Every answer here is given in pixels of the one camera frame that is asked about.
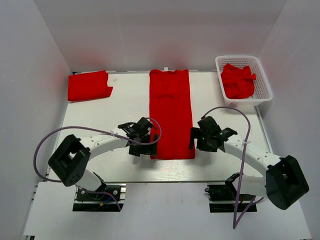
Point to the crumpled red shirt in basket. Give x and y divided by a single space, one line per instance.
238 83

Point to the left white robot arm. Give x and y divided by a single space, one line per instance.
70 159

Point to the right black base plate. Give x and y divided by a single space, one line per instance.
223 201

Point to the white plastic mesh basket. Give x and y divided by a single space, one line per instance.
262 90

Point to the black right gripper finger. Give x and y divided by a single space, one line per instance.
195 133
191 144

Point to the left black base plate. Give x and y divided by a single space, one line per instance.
111 202

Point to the red t shirt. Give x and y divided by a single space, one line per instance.
88 86
170 106

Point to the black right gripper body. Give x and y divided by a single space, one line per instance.
204 144

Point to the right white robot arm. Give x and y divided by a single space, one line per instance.
282 180

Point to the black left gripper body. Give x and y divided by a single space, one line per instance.
139 149

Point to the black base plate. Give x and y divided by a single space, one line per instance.
111 202
223 201

